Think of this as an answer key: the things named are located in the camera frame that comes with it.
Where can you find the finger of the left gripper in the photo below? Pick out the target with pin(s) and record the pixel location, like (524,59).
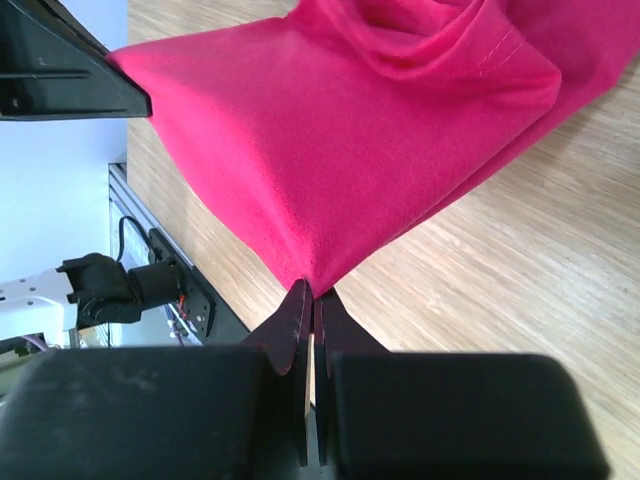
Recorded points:
(53,68)

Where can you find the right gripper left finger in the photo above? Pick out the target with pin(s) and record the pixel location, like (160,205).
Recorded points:
(209,412)

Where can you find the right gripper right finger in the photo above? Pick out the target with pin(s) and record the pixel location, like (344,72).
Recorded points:
(470,415)

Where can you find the pink red t shirt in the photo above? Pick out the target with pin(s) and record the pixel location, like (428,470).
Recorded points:
(320,136)

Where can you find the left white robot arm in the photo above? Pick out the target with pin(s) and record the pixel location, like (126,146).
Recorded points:
(85,292)

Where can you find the aluminium rail frame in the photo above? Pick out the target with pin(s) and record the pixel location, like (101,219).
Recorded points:
(123,201)

